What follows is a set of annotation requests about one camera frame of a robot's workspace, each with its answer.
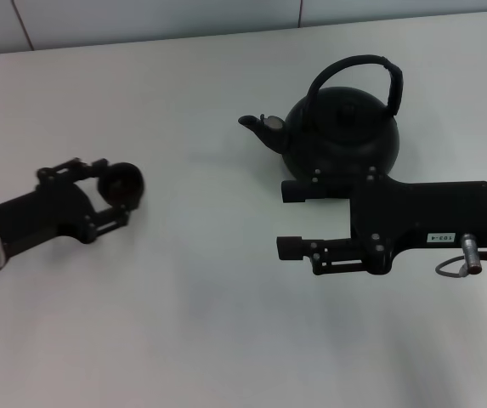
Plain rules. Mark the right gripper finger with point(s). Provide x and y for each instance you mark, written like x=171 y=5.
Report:
x=290 y=247

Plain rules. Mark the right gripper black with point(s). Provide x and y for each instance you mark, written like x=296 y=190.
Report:
x=421 y=212

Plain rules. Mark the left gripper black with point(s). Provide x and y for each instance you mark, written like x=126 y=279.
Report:
x=43 y=212

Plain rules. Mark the small dark teacup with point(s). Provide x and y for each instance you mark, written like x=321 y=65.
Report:
x=122 y=185

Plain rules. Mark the silver connector plug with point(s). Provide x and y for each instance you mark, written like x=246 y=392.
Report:
x=471 y=255

